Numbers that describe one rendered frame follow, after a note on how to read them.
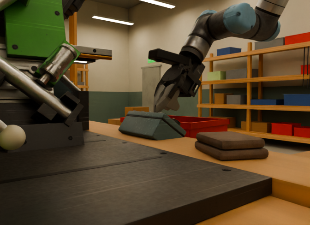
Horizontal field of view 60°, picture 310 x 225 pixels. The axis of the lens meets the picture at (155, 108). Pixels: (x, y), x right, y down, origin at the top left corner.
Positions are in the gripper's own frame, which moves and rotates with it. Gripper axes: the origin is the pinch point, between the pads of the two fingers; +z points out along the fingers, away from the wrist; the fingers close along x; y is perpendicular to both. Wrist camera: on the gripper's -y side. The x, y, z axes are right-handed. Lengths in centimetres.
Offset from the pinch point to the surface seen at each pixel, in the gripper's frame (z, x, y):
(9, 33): 7.2, 1.1, -36.5
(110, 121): -116, 570, 258
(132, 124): 8.0, -3.1, -5.5
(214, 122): -8.3, -1.9, 20.0
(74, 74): -72, 274, 43
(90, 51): -5.9, 13.7, -19.0
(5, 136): 23.2, -25.2, -30.6
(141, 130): 9.3, -8.1, -5.5
